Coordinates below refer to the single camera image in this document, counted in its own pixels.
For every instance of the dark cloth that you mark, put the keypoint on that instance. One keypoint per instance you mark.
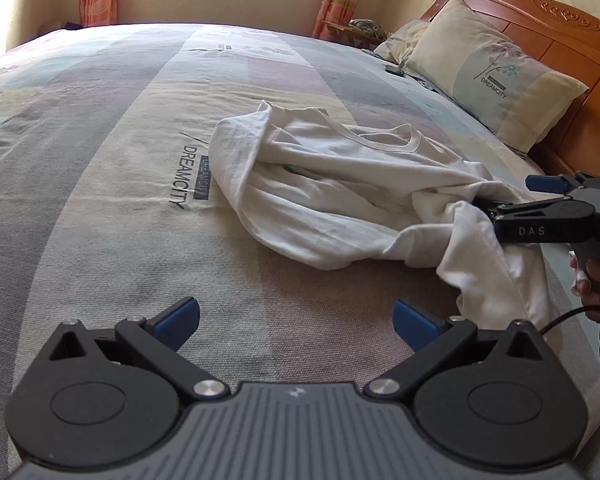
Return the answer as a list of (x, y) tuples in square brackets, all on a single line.
[(71, 24)]

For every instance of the person's right hand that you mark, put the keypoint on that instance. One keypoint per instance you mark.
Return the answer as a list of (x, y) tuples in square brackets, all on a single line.
[(587, 296)]

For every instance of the large flower print pillow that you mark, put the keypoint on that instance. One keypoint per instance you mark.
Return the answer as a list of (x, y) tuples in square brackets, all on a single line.
[(480, 70)]

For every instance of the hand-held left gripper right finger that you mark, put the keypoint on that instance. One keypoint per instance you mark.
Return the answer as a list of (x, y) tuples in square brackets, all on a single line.
[(415, 326)]

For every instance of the wooden headboard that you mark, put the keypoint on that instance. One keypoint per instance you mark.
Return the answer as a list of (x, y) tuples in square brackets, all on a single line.
[(560, 40)]

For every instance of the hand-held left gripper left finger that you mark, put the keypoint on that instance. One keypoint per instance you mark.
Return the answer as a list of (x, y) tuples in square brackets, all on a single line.
[(177, 321)]

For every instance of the wooden nightstand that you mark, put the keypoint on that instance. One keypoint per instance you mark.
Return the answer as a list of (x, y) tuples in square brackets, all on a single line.
[(336, 31)]

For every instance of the small black phone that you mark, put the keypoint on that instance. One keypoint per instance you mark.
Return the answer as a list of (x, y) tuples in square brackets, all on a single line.
[(394, 69)]

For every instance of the small flower print pillow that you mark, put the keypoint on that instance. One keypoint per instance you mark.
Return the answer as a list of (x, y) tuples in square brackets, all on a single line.
[(400, 40)]

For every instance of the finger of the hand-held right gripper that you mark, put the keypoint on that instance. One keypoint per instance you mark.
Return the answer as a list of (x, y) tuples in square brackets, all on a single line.
[(487, 207), (542, 183)]

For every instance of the white sweatshirt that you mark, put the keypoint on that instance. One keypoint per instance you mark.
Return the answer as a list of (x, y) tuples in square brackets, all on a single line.
[(330, 185)]

